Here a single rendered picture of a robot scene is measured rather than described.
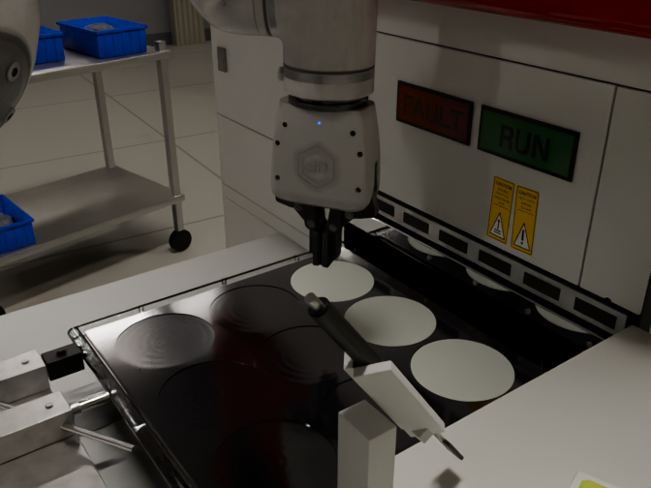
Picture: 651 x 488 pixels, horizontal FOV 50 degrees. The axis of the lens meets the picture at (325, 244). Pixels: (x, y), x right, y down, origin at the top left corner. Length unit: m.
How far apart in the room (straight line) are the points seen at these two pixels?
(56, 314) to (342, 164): 0.49
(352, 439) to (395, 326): 0.36
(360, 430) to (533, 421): 0.19
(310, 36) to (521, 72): 0.21
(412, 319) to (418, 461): 0.29
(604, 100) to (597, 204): 0.09
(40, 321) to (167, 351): 0.29
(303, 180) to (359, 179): 0.06
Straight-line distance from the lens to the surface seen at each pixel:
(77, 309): 0.99
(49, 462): 0.67
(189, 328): 0.77
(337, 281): 0.84
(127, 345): 0.75
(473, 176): 0.77
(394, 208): 0.88
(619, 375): 0.62
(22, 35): 0.23
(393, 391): 0.39
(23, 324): 0.98
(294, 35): 0.62
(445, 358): 0.72
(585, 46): 0.66
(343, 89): 0.62
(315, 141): 0.65
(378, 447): 0.40
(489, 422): 0.55
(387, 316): 0.77
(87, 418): 0.77
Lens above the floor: 1.31
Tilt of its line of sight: 27 degrees down
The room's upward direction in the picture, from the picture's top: straight up
